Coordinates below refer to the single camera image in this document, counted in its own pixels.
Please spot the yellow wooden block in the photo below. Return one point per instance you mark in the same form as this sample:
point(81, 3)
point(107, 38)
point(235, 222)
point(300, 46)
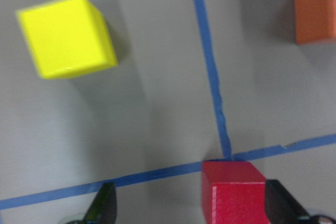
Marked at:
point(67, 38)

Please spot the red wooden block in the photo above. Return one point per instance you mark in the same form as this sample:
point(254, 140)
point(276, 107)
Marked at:
point(232, 192)

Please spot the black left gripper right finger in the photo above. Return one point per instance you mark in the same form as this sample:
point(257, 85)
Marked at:
point(281, 206)

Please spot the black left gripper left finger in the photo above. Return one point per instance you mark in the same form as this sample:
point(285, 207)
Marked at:
point(103, 209)

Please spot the orange wooden block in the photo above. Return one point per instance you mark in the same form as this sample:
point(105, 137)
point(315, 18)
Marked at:
point(314, 21)

